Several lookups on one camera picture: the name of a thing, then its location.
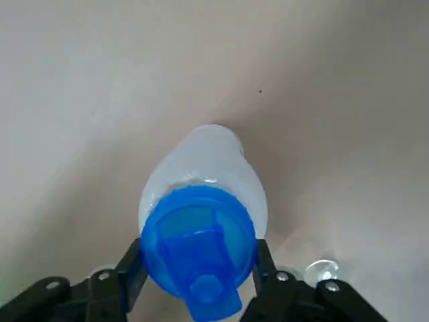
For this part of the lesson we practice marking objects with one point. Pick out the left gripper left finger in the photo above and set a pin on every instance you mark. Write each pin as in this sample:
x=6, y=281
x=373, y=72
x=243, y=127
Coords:
x=100, y=292

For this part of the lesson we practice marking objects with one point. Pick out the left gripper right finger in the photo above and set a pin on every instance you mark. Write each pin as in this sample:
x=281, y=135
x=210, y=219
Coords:
x=285, y=295

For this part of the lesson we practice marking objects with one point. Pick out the clear drink bottle blue cap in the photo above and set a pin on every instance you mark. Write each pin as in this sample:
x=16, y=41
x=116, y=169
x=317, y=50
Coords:
x=201, y=167

